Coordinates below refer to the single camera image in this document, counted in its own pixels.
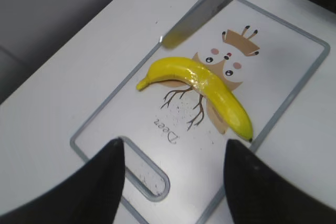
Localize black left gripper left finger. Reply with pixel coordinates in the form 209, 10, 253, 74
1, 138, 125, 223

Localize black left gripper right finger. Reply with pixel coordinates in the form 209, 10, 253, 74
223, 139, 335, 223

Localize yellow plastic banana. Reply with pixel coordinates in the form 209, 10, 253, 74
136, 57, 254, 142

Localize grey-rimmed deer cutting board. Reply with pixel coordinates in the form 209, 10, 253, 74
70, 0, 330, 223

